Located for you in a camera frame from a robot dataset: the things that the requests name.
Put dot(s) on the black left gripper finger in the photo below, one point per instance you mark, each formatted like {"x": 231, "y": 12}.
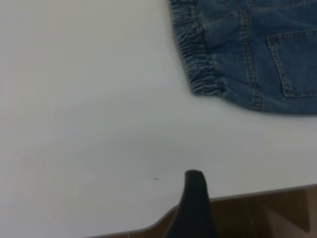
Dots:
{"x": 195, "y": 210}

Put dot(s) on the blue denim shorts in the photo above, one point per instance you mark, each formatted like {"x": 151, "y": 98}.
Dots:
{"x": 235, "y": 49}

